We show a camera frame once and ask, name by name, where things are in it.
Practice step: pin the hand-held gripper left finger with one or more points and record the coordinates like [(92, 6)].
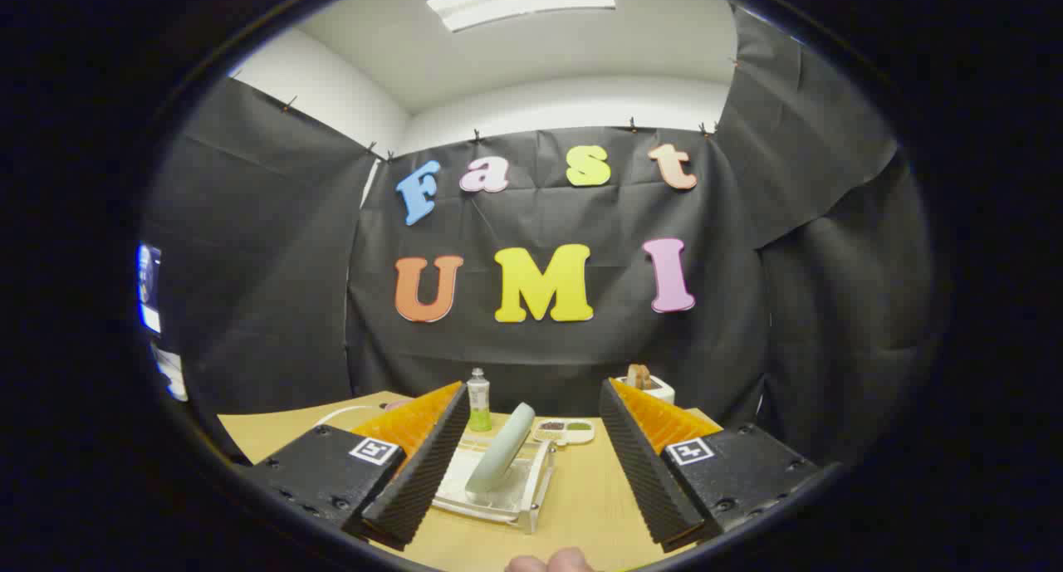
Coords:
[(423, 464)]

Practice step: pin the white divided tray of beans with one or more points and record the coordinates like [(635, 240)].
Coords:
[(563, 431)]

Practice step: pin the pale green plate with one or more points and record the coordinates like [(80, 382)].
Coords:
[(502, 452)]

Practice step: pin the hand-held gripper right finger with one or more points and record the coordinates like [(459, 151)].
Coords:
[(644, 472)]

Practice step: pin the toast bread slice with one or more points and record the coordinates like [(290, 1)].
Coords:
[(646, 378), (633, 377)]

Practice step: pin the white side desk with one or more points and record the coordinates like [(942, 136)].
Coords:
[(172, 373)]

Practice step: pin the green drink bottle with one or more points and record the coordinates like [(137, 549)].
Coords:
[(478, 402)]

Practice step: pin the white toaster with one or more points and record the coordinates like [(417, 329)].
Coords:
[(660, 389)]

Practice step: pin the computer monitor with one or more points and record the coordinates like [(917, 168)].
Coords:
[(149, 286)]

